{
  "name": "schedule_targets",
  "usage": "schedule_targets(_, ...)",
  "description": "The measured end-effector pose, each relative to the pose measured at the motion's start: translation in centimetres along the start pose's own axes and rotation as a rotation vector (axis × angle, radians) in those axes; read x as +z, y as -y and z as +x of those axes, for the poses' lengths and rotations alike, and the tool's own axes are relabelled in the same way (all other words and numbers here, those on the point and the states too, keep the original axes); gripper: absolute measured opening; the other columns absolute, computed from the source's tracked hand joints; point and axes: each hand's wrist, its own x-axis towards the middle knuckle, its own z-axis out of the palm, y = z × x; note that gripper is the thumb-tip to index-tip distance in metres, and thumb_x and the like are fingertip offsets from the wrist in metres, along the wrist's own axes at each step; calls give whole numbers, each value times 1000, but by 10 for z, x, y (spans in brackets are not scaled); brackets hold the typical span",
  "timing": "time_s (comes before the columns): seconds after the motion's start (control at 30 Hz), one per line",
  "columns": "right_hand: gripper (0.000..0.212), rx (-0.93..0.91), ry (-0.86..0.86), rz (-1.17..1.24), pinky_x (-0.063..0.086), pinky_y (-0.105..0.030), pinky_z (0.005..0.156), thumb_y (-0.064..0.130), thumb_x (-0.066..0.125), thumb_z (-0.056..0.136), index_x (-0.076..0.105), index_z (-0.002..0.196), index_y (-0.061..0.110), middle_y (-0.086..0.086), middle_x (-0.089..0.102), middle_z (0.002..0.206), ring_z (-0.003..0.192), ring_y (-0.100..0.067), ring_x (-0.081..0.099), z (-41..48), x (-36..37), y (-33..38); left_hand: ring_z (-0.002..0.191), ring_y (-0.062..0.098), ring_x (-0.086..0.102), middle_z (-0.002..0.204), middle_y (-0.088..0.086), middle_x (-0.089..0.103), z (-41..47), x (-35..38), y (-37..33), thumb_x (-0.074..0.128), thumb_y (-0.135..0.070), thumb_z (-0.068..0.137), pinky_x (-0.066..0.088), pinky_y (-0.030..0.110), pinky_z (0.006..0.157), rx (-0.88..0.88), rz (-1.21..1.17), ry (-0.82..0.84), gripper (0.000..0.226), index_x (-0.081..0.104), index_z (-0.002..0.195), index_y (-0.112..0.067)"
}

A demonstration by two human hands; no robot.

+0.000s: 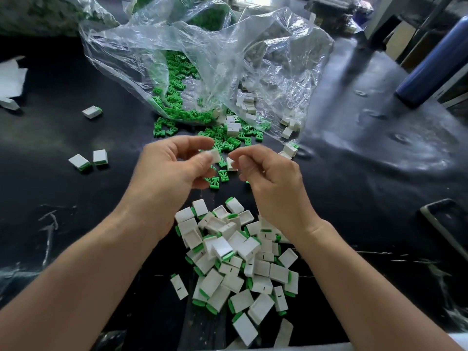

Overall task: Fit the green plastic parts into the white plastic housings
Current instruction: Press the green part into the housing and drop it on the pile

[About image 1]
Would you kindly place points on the clear plastic bag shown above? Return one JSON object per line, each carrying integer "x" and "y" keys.
{"x": 286, "y": 51}

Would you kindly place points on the grey machine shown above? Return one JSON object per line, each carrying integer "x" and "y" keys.
{"x": 336, "y": 9}

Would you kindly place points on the person's right forearm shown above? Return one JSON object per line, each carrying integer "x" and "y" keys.
{"x": 373, "y": 296}

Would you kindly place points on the person's left hand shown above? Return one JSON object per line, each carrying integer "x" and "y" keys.
{"x": 164, "y": 182}

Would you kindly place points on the pile of green clips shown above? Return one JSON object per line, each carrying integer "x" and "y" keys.
{"x": 179, "y": 95}

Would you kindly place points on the white metal frame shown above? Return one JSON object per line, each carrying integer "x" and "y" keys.
{"x": 382, "y": 16}

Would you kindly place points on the person's right hand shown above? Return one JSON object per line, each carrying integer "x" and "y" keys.
{"x": 278, "y": 190}

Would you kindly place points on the heap of white caps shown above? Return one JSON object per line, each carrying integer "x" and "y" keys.
{"x": 245, "y": 109}

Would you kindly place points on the white paper sheet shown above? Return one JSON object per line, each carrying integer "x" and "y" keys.
{"x": 10, "y": 80}

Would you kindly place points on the pile of assembled white-green pieces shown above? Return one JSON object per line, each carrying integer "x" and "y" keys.
{"x": 238, "y": 270}

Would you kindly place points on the blue cylinder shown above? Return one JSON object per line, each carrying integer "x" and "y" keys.
{"x": 437, "y": 65}

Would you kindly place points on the person's left forearm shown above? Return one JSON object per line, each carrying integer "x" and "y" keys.
{"x": 66, "y": 292}

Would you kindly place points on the plastic bag full of green pieces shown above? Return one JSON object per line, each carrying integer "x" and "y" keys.
{"x": 210, "y": 12}

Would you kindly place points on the assembled white-green part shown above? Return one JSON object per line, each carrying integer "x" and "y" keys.
{"x": 92, "y": 111}
{"x": 8, "y": 104}
{"x": 179, "y": 286}
{"x": 100, "y": 157}
{"x": 80, "y": 162}

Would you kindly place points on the black smartphone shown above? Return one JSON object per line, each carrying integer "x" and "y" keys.
{"x": 447, "y": 230}

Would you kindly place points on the brown cardboard box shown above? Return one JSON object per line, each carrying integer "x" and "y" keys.
{"x": 402, "y": 40}

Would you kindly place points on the large bag of assembled pieces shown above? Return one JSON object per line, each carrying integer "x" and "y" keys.
{"x": 51, "y": 12}

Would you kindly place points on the white plastic part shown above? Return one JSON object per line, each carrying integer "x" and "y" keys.
{"x": 213, "y": 155}

